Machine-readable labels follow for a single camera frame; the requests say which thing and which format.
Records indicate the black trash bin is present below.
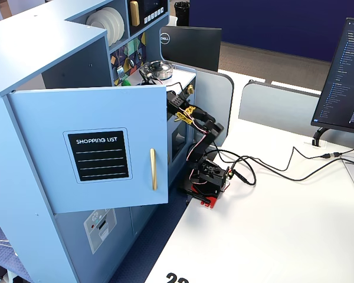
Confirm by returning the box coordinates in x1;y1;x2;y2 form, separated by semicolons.
173;1;191;27

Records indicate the red table clamp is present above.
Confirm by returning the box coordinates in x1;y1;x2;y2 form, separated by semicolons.
200;196;222;210

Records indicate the dark blue office partition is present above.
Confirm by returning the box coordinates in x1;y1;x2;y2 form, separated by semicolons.
188;0;354;62

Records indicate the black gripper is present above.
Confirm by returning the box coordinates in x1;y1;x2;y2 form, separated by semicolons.
132;66;158;87

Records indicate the blue toy kitchen unit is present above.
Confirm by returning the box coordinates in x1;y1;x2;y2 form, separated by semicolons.
0;0;197;283

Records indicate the blue shopping list cabinet door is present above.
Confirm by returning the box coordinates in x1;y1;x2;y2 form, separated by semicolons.
7;84;169;215

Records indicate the steel pot with lid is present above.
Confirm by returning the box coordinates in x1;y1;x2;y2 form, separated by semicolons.
147;60;175;81

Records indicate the blue freezer door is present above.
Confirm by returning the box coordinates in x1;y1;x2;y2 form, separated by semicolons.
53;206;135;279

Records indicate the toy microwave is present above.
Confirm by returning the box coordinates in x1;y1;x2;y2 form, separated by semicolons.
126;0;169;38

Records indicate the clear acrylic stand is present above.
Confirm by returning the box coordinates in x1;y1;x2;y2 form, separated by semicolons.
0;239;18;257

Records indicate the gold cabinet door handle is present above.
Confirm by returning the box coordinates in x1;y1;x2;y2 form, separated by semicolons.
149;148;158;191

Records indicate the gray desk divider panel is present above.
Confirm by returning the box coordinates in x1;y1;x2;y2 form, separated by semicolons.
166;63;235;148
238;80;354;148

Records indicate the black Dell monitor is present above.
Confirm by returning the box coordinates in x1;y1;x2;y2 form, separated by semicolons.
160;25;222;73

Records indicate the monitor showing code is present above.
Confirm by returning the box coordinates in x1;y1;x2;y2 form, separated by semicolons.
311;17;354;141

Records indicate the white toy plate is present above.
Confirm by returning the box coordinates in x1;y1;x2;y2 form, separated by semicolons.
106;6;126;40
97;8;121;45
86;10;112;48

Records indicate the black cable with adapter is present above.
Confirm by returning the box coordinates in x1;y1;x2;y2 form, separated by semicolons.
214;146;354;172

